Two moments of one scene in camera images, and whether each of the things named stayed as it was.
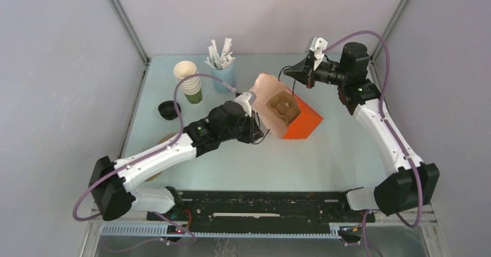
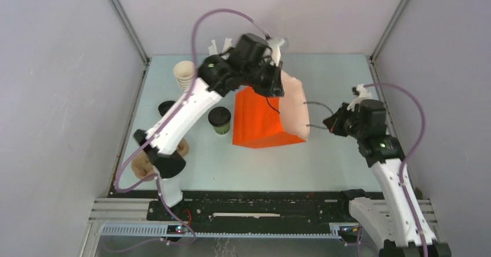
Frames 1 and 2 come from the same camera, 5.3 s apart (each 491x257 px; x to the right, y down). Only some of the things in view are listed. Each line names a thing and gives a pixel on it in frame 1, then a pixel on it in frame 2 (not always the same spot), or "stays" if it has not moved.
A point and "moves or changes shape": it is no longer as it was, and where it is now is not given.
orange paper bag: (266, 87) moves or changes shape
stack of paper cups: (191, 86) stays
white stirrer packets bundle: (226, 58) stays
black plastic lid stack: (168, 110) stays
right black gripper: (303, 72) to (333, 123)
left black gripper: (254, 132) to (274, 88)
